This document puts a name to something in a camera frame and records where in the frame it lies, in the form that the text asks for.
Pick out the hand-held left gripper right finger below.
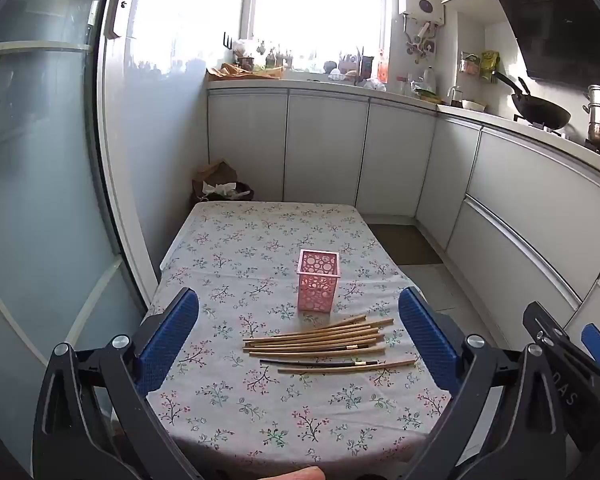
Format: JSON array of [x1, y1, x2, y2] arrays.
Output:
[[398, 287, 581, 480]]

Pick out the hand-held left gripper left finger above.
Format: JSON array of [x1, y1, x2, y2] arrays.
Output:
[[32, 287, 203, 480]]

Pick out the pile of wooden chopsticks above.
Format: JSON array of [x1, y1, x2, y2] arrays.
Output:
[[242, 314, 417, 375]]

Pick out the black chopstick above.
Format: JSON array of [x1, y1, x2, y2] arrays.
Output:
[[260, 359, 379, 367]]

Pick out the pink perforated utensil holder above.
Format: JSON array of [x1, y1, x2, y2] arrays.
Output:
[[296, 249, 342, 312]]

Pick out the person's left hand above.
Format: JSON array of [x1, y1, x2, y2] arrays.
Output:
[[274, 466, 326, 480]]

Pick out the brown floor mat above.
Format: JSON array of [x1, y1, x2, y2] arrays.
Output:
[[367, 224, 443, 266]]

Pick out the floral tablecloth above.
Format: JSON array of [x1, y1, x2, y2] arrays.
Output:
[[145, 201, 453, 480]]

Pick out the dark trash bin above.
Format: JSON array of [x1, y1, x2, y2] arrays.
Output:
[[192, 182, 255, 203]]

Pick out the gas stove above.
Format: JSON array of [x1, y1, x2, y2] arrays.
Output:
[[512, 115, 600, 163]]

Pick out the white kitchen cabinets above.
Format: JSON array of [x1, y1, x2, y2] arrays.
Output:
[[207, 87, 600, 361]]

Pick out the frosted glass sliding door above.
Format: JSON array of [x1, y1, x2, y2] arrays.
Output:
[[0, 0, 161, 480]]

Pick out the black wok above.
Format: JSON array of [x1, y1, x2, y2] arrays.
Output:
[[494, 71, 572, 130]]

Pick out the orange brown packaging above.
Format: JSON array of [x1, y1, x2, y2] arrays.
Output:
[[206, 62, 283, 82]]

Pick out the yellow green packet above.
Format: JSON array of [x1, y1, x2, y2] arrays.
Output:
[[480, 50, 501, 83]]

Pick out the hanging kitchen tools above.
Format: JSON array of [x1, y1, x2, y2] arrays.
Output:
[[405, 22, 438, 63]]

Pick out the black range hood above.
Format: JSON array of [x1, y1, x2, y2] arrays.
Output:
[[485, 0, 600, 93]]

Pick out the kitchen window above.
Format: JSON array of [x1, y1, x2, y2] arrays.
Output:
[[130, 0, 396, 73]]

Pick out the metal wall rack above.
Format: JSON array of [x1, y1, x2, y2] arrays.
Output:
[[459, 51, 482, 77]]

